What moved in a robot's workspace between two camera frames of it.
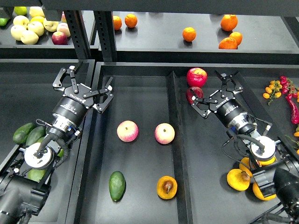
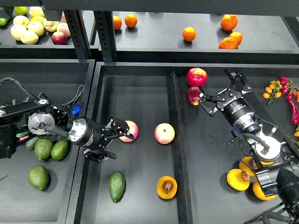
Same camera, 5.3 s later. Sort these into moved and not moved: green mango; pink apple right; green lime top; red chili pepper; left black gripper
Moved: left black gripper
Not moved: green lime top; green mango; pink apple right; red chili pepper
